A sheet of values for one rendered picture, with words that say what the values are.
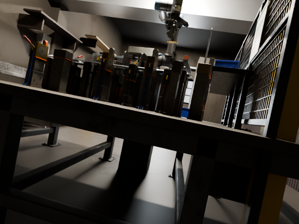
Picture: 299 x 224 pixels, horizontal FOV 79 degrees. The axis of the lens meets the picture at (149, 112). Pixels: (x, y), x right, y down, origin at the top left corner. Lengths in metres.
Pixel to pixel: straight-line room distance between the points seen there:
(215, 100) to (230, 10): 3.77
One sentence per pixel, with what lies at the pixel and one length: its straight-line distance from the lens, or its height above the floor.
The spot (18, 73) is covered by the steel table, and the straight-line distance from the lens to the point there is 2.97.
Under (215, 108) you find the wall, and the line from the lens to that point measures 6.86.
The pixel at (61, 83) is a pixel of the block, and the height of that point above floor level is 0.77.
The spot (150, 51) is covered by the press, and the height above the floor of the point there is 2.63.
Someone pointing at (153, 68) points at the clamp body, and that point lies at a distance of 1.19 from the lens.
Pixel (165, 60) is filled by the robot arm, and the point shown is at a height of 1.26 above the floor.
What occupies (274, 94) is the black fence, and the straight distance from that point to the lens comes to 0.73.
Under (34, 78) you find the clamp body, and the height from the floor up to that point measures 0.77.
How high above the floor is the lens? 0.72
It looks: 1 degrees down
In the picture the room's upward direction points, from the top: 11 degrees clockwise
